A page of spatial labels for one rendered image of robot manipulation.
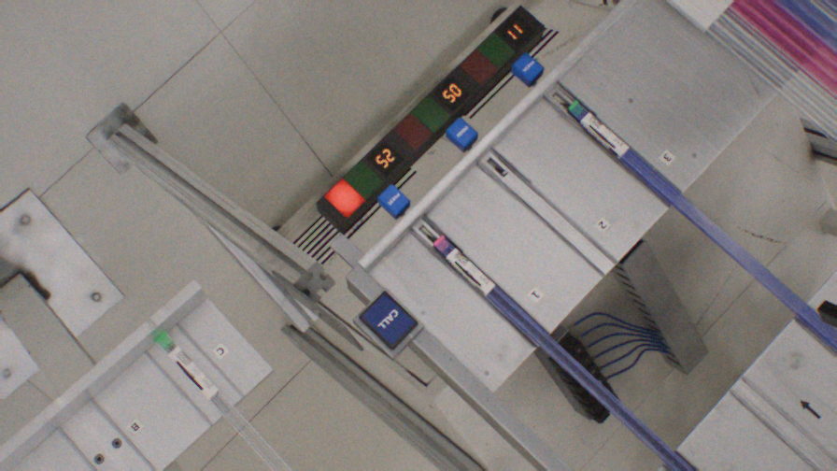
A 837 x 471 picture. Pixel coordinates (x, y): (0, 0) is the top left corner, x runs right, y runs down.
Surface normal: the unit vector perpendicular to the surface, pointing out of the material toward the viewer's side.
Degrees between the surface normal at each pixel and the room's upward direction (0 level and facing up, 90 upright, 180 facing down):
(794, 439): 48
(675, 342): 0
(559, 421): 0
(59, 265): 0
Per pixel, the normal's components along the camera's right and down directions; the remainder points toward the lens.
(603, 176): 0.01, -0.25
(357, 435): 0.55, 0.33
